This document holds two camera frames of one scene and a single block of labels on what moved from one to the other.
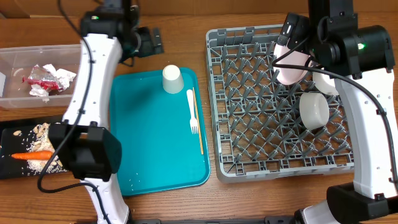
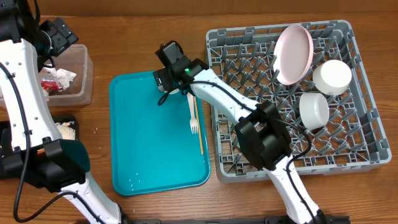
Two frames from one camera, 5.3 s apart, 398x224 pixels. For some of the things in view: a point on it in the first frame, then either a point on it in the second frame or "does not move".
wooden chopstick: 198,122 does not move
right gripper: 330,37 -> 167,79
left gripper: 148,46 -> 63,37
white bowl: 314,110 does not move
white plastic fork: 193,122 does not move
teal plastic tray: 158,152 does not move
